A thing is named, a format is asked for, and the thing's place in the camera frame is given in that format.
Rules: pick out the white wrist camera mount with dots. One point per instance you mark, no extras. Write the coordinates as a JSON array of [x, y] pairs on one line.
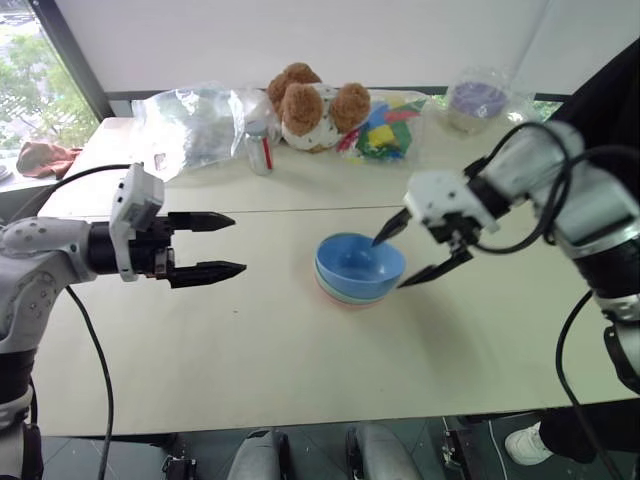
[[137, 195], [440, 192]]

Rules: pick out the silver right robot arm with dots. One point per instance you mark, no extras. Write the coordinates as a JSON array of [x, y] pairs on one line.
[[595, 200]]

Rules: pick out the green plastic bowl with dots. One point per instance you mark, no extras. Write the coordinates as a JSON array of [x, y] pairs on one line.
[[345, 299]]

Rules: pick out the dark window frame post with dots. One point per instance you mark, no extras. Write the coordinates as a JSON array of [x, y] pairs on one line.
[[75, 55]]

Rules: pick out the person in black clothes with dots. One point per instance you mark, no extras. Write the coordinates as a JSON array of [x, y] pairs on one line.
[[610, 100]]

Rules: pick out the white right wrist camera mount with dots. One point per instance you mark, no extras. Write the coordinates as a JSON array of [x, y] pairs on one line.
[[440, 192]]

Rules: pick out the clear container with purple content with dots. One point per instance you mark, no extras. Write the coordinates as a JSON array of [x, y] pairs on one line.
[[475, 100]]

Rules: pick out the white sneaker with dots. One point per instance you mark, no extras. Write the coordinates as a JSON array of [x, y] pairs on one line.
[[525, 445]]

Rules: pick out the pink plastic bowl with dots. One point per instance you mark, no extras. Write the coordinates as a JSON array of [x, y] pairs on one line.
[[350, 307]]

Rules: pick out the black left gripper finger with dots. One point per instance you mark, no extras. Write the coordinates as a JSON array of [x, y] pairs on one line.
[[207, 272], [202, 221]]

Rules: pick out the brown crumpled cloth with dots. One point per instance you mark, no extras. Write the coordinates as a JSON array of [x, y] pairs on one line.
[[45, 160]]

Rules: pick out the bag of colourful blocks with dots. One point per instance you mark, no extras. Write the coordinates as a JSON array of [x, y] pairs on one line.
[[385, 130]]

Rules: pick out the grey rounded robot leg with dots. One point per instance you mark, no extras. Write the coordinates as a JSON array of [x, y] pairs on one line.
[[382, 452], [257, 455]]

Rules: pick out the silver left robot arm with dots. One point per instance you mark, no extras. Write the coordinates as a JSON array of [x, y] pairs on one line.
[[40, 250]]

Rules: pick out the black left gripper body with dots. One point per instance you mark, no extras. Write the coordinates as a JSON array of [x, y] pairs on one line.
[[150, 250]]

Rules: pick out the blue plastic bowl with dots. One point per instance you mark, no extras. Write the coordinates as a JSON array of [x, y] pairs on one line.
[[357, 262]]

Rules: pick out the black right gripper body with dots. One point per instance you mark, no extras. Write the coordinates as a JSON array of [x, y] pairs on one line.
[[460, 232]]

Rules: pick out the brown and white plush toy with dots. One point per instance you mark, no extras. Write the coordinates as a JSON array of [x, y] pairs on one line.
[[310, 110]]

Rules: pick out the clear empty plastic bag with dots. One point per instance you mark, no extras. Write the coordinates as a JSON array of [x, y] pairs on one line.
[[200, 125]]

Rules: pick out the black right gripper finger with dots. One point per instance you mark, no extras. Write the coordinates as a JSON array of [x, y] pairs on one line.
[[392, 227], [435, 267]]

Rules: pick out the small bottle with red label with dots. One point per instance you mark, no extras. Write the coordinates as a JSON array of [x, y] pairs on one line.
[[260, 150]]

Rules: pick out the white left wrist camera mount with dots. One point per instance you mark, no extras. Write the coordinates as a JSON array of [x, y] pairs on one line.
[[137, 195]]

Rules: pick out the black metal bracket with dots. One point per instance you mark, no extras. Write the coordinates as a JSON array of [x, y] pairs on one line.
[[180, 467], [457, 452]]

